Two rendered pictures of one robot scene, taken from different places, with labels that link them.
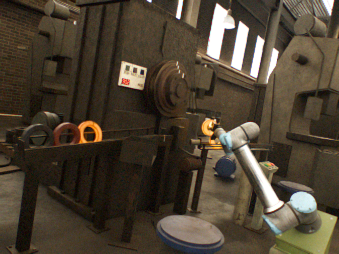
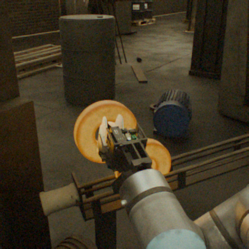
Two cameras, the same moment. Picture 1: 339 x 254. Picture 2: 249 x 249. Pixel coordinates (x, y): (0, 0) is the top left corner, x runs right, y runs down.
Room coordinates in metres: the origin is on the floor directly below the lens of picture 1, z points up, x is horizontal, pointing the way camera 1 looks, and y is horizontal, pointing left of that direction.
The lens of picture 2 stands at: (2.11, -0.37, 1.15)
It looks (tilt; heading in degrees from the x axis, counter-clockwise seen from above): 24 degrees down; 357
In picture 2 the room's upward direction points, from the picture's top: straight up
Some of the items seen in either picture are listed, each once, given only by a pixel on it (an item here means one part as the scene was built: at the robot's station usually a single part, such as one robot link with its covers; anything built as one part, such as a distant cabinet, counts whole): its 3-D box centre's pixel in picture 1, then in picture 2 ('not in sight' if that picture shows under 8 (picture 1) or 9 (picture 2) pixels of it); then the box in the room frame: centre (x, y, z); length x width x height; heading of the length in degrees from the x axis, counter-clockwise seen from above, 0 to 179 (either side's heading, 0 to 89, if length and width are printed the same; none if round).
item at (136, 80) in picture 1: (133, 76); not in sight; (2.28, 0.35, 1.15); 0.26 x 0.02 x 0.18; 142
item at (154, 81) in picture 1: (169, 88); not in sight; (2.48, 0.06, 1.11); 0.47 x 0.06 x 0.47; 142
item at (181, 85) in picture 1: (178, 89); not in sight; (2.42, -0.02, 1.11); 0.28 x 0.06 x 0.28; 142
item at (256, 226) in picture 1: (262, 196); not in sight; (2.57, -0.94, 0.31); 0.24 x 0.16 x 0.62; 142
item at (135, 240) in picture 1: (133, 192); not in sight; (1.90, 0.17, 0.36); 0.26 x 0.20 x 0.72; 177
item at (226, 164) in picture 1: (226, 166); (173, 111); (4.51, -0.99, 0.17); 0.57 x 0.31 x 0.34; 162
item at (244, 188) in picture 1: (243, 196); not in sight; (2.64, -0.79, 0.26); 0.12 x 0.12 x 0.52
